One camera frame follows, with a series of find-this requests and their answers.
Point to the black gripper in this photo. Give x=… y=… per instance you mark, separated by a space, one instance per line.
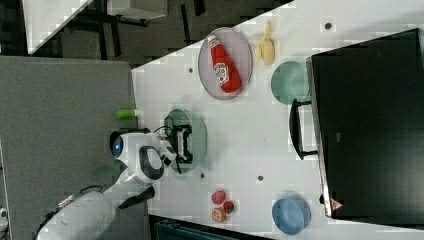
x=179 y=141

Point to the green oval plastic strainer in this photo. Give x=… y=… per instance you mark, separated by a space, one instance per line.
x=197 y=142

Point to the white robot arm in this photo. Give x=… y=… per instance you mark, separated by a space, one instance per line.
x=145 y=154

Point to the bright green cup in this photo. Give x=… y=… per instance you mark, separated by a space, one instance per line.
x=122 y=114

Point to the pink toy strawberry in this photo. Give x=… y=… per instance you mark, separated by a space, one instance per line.
x=218 y=197

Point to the red ketchup bottle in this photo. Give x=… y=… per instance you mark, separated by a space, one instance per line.
x=225 y=71

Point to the red toy strawberry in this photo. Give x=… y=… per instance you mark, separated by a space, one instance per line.
x=228 y=207

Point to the toy orange half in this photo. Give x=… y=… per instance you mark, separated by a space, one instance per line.
x=218 y=215

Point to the grey round plate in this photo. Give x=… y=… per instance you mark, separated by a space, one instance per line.
x=238 y=50

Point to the peeled toy banana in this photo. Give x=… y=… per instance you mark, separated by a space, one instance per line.
x=264 y=50

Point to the light green mug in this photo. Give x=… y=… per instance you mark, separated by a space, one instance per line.
x=289 y=82

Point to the blue cup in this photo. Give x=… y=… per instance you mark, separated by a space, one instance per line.
x=291 y=214

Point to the silver toaster oven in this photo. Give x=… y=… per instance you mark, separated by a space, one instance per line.
x=368 y=110

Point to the blue metal frame rail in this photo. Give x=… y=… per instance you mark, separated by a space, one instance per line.
x=173 y=230

